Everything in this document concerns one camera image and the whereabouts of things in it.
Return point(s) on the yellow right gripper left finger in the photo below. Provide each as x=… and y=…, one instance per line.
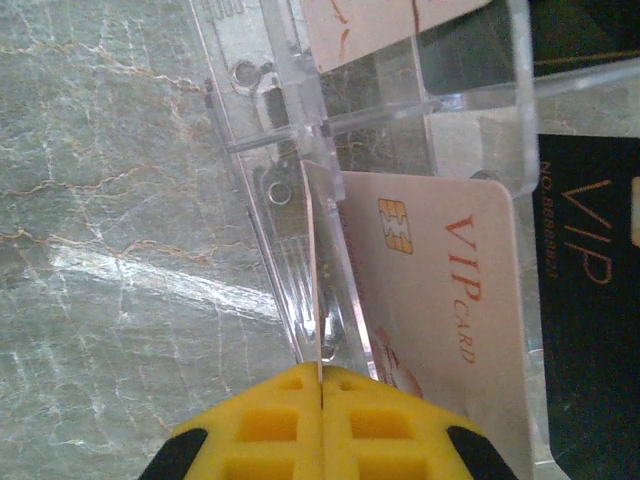
x=270, y=425

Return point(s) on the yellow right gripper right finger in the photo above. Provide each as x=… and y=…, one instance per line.
x=380, y=430

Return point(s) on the black VIP card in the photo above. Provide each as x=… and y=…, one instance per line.
x=590, y=350
x=575, y=30

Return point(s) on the clear acrylic card stand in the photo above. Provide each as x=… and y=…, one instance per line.
x=280, y=125

